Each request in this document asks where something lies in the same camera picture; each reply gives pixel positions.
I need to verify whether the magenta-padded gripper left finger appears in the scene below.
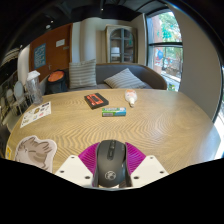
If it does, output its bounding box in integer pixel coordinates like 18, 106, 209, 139
54, 142, 101, 188

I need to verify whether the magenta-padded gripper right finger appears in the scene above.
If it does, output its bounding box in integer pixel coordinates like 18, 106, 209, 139
124, 141, 170, 188

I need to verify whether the black computer mouse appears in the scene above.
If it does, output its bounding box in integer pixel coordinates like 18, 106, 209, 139
92, 139, 132, 188

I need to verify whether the green and blue small box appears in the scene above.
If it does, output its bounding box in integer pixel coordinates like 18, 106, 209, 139
101, 107, 127, 118

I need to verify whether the printed paper sheet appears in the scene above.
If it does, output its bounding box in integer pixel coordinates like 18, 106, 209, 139
19, 101, 52, 129

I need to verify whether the black and orange box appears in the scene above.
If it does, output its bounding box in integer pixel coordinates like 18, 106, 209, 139
83, 92, 110, 110

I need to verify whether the lying plastic bottle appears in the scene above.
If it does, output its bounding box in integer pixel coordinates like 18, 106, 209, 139
124, 88, 139, 108

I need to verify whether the black and orange backpack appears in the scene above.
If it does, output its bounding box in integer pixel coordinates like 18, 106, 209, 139
45, 69, 70, 95

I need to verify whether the clear plastic jar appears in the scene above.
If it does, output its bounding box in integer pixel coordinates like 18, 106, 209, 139
26, 70, 44, 106

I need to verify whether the striped cushion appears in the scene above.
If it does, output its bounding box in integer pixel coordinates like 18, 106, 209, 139
68, 59, 98, 90
103, 67, 147, 90

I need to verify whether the white chair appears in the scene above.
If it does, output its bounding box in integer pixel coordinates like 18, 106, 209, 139
12, 80, 32, 111

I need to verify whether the grey sofa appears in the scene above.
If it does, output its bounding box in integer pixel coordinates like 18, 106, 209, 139
68, 62, 168, 93

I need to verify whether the blue wall poster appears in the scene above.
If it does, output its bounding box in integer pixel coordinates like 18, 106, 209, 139
33, 42, 47, 70

